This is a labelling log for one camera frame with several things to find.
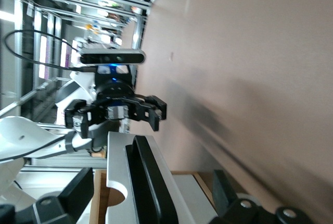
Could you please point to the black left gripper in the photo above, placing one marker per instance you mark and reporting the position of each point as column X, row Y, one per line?
column 114, row 91

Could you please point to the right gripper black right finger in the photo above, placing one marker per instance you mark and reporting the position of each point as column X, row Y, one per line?
column 226, row 203

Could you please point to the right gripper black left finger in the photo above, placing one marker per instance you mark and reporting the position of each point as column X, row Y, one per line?
column 75, row 192

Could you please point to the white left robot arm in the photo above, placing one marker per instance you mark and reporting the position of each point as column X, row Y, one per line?
column 23, row 135

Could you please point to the light wooden drawer cabinet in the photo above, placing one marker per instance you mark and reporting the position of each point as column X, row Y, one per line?
column 99, row 198

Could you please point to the brown table mat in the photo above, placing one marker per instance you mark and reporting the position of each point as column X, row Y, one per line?
column 247, row 52

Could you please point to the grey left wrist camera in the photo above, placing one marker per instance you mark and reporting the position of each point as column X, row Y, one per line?
column 112, row 57

